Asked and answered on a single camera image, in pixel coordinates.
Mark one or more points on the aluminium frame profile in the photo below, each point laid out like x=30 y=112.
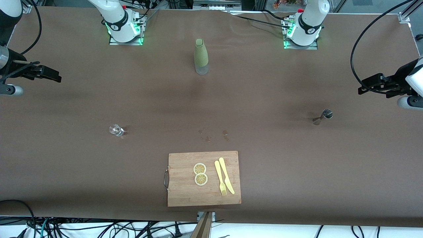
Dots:
x=409 y=11

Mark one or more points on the steel jigger measuring cup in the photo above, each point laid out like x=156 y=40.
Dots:
x=327 y=114

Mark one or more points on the wooden cutting board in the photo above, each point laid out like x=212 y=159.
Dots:
x=185 y=191

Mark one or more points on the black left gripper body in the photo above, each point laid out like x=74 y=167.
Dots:
x=401 y=78

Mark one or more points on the wooden post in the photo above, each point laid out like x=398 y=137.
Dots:
x=203 y=228

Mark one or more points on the clear glass beaker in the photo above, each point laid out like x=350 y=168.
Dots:
x=116 y=130

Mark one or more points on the orange background clutter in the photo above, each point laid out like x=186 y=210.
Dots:
x=287 y=3

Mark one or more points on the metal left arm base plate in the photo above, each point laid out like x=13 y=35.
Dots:
x=312 y=47

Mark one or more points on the yellow plastic knife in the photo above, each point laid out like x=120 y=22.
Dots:
x=224 y=172

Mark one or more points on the metal post bracket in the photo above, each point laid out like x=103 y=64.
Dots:
x=199 y=216

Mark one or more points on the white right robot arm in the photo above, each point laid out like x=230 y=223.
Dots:
x=119 y=23

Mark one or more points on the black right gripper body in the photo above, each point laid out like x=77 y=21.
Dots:
x=14 y=65

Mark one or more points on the green sleeved glass bottle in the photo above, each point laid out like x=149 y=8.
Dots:
x=201 y=54

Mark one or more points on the brown table cover sheet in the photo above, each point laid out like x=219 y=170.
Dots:
x=99 y=181

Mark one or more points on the grey power strip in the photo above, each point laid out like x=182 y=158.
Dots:
x=216 y=5

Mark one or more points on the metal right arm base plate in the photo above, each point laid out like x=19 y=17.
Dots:
x=114 y=41

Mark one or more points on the yellow plastic fork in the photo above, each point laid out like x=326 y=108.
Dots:
x=218 y=172

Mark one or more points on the round lemon slice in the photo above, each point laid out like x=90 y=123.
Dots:
x=201 y=179
x=199 y=168

